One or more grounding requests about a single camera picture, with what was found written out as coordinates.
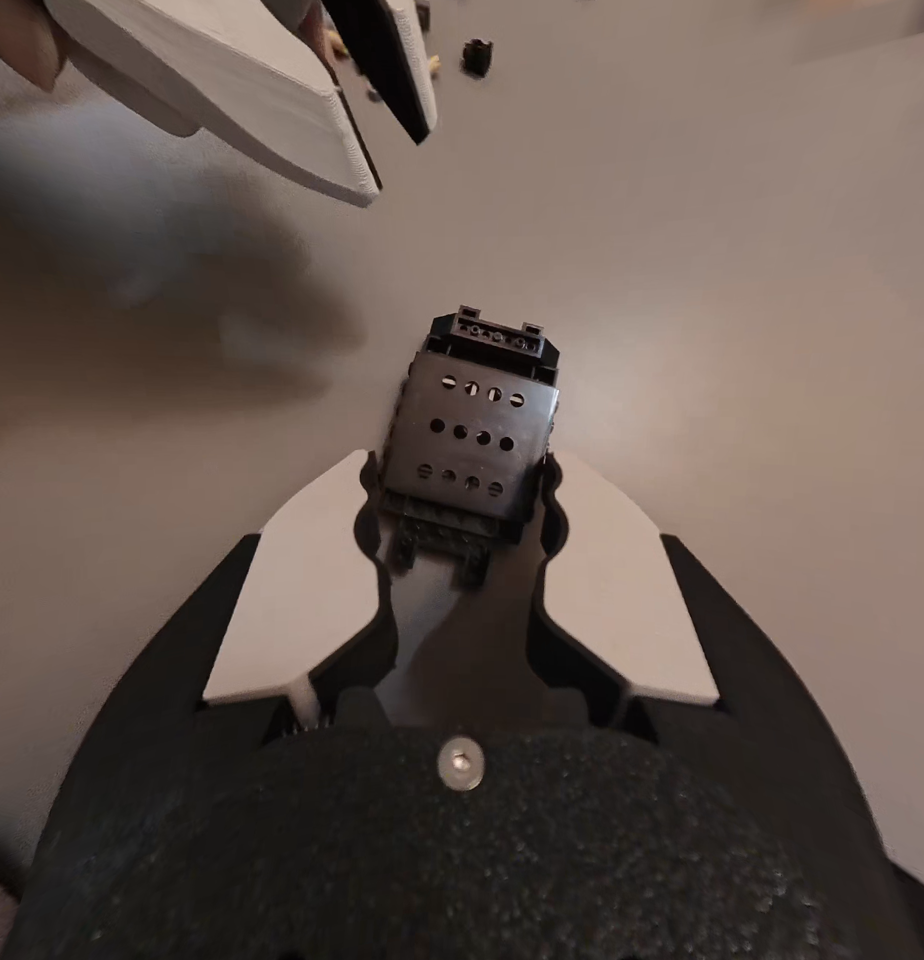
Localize scattered small toy bricks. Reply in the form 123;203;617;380
330;30;496;104

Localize person's left hand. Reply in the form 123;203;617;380
0;0;71;93

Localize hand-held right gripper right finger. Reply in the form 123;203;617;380
528;448;723;725

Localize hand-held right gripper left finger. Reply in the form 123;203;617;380
203;448;399;714

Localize grey desk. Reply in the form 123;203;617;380
0;0;924;939

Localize black toy car chassis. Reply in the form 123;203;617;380
387;303;564;591

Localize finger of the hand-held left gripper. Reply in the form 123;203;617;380
45;0;384;210
323;0;439;145

